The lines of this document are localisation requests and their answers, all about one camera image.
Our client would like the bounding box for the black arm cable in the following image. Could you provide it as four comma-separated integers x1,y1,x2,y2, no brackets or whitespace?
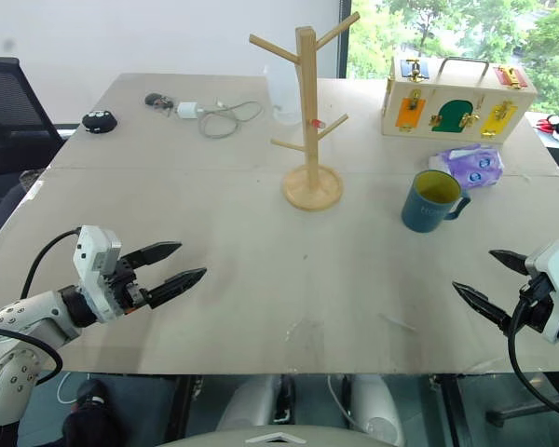
507,283,559,421
0,227,83,387

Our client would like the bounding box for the thin white cable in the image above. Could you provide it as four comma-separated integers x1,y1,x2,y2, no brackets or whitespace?
55,371,81,405

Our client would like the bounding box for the black shoe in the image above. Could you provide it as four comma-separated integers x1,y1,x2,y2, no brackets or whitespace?
61,378,125,447

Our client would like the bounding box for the white charger plug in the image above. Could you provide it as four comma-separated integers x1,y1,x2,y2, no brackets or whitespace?
176,101,202,121

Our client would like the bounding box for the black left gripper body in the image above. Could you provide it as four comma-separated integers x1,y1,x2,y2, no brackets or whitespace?
102,258,151,318

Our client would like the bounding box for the clear plastic container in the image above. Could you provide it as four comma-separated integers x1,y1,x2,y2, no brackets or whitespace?
264,63,305,128

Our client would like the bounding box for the black office chair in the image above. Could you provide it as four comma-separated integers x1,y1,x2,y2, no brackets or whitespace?
0,56,71,220

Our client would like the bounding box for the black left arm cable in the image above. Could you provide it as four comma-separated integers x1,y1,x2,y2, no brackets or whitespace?
0,227,83,387

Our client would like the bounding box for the blue mug yellow inside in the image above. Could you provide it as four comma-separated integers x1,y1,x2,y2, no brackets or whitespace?
401,169,472,234

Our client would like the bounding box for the wooden lock box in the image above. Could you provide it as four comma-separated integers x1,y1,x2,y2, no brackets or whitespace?
380,55,539,145

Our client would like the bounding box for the white rounded robot leg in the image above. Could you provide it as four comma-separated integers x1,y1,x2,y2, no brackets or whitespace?
348,373,405,447
215,375,286,434

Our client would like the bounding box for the purple tissue pack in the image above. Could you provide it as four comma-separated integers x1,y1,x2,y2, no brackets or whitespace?
429,142,506,190

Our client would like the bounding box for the grey charger cable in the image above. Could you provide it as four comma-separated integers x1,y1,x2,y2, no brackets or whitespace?
197,98,265,140

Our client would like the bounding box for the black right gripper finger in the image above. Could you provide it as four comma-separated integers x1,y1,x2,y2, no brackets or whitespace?
488,249,530,277
452,280,514,332

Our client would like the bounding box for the black key fob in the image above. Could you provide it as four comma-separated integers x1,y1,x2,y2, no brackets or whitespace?
143,92,175,112

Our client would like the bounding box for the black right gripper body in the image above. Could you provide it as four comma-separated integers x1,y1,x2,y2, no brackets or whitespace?
508,273,556,334

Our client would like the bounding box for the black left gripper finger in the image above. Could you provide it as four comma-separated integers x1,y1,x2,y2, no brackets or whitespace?
122,240,184,269
145,267,208,310

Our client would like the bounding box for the grey robot torso top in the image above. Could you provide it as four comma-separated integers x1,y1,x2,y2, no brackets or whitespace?
160,422,392,447

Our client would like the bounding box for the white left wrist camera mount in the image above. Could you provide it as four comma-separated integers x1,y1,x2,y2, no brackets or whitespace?
72,225,124,324

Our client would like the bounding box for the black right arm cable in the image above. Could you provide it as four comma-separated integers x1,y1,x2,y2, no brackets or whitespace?
507,283,559,421

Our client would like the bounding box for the black round pouch with eyes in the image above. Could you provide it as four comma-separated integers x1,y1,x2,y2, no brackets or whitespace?
81,109,119,135

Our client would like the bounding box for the wooden mug tree stand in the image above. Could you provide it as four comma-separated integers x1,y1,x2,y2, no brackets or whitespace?
248,11,361,212

